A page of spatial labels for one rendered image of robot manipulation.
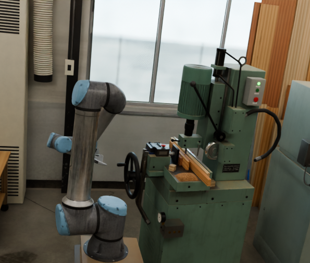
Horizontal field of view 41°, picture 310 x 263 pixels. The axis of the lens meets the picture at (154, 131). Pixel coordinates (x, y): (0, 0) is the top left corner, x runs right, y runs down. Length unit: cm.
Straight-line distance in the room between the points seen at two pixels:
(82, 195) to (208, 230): 102
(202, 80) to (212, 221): 89
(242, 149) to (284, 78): 159
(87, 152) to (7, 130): 181
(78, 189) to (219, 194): 99
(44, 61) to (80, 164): 179
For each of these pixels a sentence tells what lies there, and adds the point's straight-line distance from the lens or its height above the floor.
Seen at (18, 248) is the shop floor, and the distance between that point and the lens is 336.
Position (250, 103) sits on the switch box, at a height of 134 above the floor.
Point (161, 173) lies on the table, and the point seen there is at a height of 86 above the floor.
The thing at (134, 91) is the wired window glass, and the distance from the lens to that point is 396.
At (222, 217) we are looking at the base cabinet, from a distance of 272.
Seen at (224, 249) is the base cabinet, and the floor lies 36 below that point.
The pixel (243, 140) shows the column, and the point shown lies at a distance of 268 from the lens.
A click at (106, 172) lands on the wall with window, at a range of 412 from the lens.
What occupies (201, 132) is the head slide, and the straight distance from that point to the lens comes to 265.
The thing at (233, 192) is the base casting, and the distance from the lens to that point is 267.
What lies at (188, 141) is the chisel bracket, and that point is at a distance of 260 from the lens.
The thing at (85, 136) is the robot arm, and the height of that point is 124.
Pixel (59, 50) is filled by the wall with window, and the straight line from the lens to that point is 377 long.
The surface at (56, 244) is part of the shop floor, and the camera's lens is 338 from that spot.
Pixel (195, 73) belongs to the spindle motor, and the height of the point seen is 148.
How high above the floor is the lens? 188
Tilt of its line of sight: 18 degrees down
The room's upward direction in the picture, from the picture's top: 7 degrees clockwise
